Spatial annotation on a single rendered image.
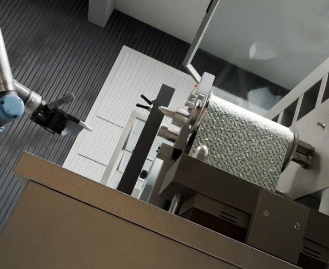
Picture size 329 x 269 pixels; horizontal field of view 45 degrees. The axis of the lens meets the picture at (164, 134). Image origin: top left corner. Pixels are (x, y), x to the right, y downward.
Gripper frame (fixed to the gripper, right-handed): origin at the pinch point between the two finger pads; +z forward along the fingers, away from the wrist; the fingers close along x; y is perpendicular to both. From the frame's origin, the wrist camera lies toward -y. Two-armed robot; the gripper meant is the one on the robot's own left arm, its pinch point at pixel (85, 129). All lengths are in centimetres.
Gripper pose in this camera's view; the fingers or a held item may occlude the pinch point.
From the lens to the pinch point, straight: 155.6
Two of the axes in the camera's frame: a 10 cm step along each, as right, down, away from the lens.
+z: 7.3, 5.0, 4.6
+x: 5.3, 0.1, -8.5
